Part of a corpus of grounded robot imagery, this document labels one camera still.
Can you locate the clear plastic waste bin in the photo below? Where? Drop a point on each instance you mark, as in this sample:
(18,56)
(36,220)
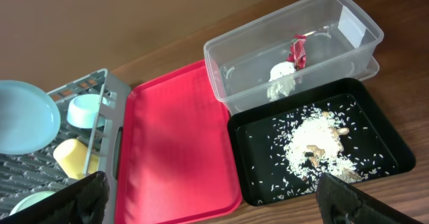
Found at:
(340,41)

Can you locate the grey plastic dishwasher rack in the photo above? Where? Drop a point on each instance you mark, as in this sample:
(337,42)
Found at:
(23,175)

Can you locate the light green bowl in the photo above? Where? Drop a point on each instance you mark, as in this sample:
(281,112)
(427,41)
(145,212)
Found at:
(31,200)

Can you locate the light blue plate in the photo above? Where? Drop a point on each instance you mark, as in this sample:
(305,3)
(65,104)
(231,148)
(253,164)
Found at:
(30,119)

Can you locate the red snack wrapper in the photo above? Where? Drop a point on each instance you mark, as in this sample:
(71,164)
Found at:
(297,53)

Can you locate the black plastic waste tray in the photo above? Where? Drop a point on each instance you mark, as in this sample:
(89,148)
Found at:
(346,91)

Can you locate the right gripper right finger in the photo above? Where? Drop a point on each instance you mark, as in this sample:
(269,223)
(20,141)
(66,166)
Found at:
(340,202)

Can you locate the light blue small bowl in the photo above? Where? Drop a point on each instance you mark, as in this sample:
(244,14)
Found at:
(82,111)

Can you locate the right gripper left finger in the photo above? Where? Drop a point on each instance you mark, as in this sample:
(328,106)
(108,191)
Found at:
(83,202)

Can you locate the yellow plastic cup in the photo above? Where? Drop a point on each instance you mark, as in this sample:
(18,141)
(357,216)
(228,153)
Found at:
(71,156)

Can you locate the white paper napkin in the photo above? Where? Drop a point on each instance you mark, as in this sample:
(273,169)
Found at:
(281,85)

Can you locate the red plastic serving tray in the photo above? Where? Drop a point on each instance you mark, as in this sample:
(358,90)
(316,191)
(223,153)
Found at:
(176,163)

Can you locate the rice and food scraps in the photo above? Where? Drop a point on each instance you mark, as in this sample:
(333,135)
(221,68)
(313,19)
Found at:
(290,151)

